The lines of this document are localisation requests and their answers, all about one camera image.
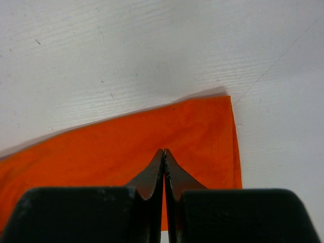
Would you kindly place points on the orange t shirt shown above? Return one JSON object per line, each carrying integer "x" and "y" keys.
{"x": 200, "y": 133}

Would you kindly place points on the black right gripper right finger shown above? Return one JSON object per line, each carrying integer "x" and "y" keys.
{"x": 198, "y": 214}

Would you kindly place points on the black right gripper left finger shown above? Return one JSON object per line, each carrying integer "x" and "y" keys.
{"x": 129, "y": 213}

